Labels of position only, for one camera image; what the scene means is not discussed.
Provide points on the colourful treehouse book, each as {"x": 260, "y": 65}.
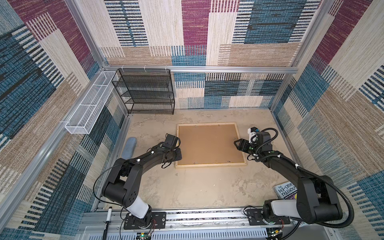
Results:
{"x": 286, "y": 191}

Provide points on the white wire mesh basket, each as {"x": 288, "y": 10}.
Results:
{"x": 86, "y": 114}

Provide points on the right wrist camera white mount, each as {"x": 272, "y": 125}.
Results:
{"x": 252, "y": 133}

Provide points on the light wooden picture frame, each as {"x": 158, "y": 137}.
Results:
{"x": 210, "y": 164}

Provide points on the brown frame backing board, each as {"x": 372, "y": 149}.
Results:
{"x": 210, "y": 144}

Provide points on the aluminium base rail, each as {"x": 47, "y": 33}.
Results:
{"x": 185, "y": 224}

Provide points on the blue grey glasses case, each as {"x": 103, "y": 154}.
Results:
{"x": 129, "y": 148}

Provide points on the black white marker pen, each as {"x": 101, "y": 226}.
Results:
{"x": 105, "y": 232}

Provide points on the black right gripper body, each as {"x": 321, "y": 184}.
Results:
{"x": 250, "y": 148}

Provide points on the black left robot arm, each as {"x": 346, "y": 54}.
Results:
{"x": 123, "y": 182}

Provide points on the black wire mesh shelf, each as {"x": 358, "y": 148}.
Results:
{"x": 146, "y": 91}

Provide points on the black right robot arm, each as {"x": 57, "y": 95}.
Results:
{"x": 317, "y": 200}

